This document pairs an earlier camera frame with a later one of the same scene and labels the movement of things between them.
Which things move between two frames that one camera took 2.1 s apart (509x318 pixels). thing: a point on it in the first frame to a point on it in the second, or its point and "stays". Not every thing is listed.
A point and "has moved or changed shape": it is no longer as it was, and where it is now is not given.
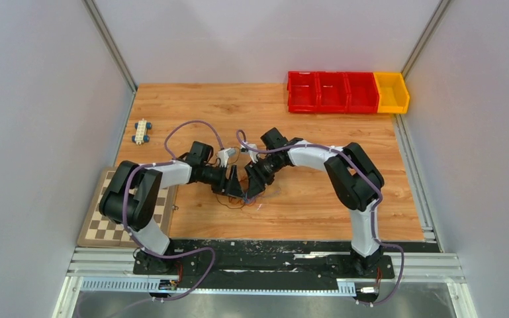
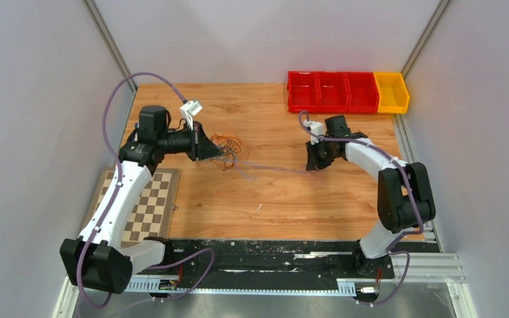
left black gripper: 234,188 to 202,148
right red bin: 363,92 stays
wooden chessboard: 98,231 stays
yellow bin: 394,95 stays
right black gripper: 258,179 to 314,163
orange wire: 243,203 to 230,146
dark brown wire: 241,207 has moved or changed shape
